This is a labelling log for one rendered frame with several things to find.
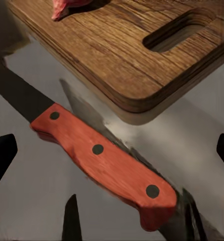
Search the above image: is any cutting board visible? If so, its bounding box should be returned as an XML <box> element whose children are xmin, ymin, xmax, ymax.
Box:
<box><xmin>5</xmin><ymin>0</ymin><xmax>224</xmax><ymax>113</ymax></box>

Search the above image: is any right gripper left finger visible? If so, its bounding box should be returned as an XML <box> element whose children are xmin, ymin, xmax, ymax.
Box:
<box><xmin>0</xmin><ymin>134</ymin><xmax>18</xmax><ymax>180</ymax></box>

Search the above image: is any vidalia onion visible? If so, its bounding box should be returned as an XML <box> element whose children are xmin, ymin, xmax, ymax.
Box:
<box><xmin>52</xmin><ymin>0</ymin><xmax>93</xmax><ymax>20</ymax></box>

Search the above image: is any parer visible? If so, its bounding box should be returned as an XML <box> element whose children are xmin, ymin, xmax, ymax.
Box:
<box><xmin>0</xmin><ymin>64</ymin><xmax>177</xmax><ymax>230</ymax></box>

